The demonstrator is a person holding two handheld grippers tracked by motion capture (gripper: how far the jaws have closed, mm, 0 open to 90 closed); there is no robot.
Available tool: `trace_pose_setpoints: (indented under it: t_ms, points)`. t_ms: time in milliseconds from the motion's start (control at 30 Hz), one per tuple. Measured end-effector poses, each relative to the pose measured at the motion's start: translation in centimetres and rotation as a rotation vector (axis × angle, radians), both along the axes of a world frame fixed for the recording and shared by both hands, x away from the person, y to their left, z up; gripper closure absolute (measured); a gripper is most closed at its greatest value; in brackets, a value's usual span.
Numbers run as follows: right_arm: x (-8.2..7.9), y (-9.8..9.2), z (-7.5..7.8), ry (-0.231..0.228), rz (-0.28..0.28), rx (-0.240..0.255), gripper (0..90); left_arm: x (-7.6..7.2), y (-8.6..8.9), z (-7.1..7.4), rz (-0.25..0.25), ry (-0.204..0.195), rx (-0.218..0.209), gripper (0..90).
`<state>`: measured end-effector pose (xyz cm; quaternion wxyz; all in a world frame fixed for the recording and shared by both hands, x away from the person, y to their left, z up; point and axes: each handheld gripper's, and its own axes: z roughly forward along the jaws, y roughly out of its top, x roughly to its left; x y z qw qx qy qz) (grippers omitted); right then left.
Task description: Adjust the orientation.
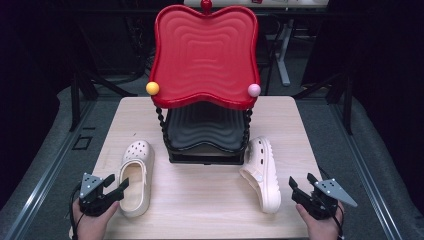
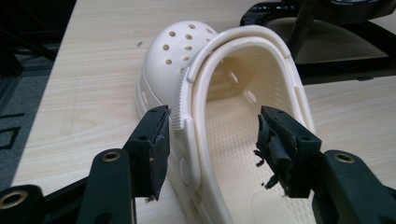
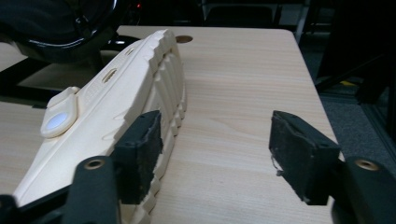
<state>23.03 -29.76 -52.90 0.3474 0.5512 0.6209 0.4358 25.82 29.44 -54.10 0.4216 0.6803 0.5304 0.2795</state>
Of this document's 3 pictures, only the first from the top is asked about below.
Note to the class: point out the person's left hand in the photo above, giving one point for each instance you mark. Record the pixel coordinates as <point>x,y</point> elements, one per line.
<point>91,226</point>

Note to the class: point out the person's right hand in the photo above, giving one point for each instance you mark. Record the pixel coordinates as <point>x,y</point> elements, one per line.
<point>323,230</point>

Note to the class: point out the metal floor rail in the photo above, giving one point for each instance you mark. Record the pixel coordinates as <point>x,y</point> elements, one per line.
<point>366,180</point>
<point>50,170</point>

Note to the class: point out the white desk stand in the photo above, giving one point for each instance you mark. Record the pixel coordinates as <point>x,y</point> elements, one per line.
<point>283,56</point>

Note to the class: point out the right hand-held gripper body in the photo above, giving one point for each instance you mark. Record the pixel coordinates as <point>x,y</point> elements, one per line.
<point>320,204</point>

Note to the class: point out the red and black shoe rack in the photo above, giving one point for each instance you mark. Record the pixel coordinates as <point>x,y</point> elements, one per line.
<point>205,56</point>

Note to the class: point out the cream clog shoe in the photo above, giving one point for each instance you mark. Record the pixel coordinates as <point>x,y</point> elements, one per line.
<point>138,186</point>

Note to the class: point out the black metal stand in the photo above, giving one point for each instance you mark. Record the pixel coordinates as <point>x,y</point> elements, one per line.
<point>340,93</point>
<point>85,90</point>

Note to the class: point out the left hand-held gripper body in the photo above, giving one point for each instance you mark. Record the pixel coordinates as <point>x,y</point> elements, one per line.
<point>91,196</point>

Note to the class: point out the pale pink clog shoe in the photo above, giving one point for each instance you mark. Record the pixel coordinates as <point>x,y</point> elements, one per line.
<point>263,173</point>

